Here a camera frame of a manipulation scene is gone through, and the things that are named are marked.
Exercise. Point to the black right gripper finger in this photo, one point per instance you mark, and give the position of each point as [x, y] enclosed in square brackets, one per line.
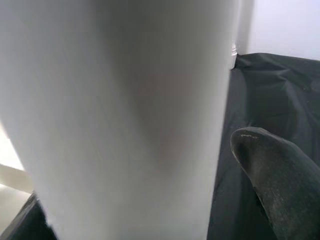
[275, 180]

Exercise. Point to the white plastic table top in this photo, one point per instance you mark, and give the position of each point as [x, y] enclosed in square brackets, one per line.
[10, 180]

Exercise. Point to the black cloth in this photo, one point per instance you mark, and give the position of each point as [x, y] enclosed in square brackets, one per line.
[262, 100]

